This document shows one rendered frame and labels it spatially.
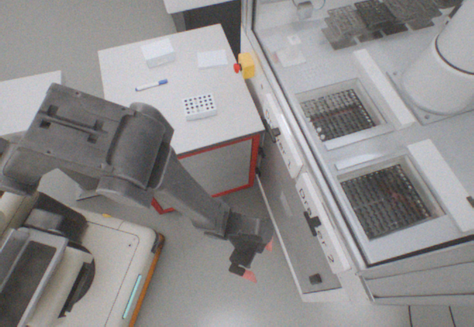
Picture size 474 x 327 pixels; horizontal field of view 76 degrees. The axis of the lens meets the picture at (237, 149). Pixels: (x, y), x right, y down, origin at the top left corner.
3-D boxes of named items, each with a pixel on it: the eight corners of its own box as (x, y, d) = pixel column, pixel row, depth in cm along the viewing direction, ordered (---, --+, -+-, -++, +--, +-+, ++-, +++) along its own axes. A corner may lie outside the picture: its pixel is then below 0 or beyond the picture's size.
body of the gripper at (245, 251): (268, 235, 80) (257, 218, 76) (250, 270, 74) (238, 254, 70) (249, 230, 84) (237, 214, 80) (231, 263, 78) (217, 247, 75)
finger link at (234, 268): (272, 268, 81) (258, 249, 76) (261, 294, 77) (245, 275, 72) (252, 262, 86) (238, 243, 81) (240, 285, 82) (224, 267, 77)
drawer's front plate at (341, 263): (333, 274, 89) (345, 270, 79) (295, 185, 101) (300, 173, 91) (338, 272, 89) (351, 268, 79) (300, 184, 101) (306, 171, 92)
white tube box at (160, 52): (148, 68, 132) (145, 60, 127) (143, 55, 135) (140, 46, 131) (176, 60, 134) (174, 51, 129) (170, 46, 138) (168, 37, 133)
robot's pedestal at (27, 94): (77, 201, 183) (-18, 141, 116) (75, 158, 196) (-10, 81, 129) (126, 189, 187) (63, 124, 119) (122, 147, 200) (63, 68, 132)
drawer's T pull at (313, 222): (312, 237, 86) (314, 236, 84) (302, 212, 89) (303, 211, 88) (324, 233, 86) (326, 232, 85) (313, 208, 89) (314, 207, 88)
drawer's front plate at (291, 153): (292, 179, 102) (298, 165, 92) (262, 110, 115) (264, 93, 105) (296, 177, 102) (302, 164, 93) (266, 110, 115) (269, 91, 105)
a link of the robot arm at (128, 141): (56, 51, 28) (3, 147, 25) (177, 118, 36) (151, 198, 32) (9, 139, 61) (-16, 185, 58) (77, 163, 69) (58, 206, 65)
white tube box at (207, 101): (186, 121, 120) (185, 115, 116) (183, 104, 123) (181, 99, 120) (217, 114, 121) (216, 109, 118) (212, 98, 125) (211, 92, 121)
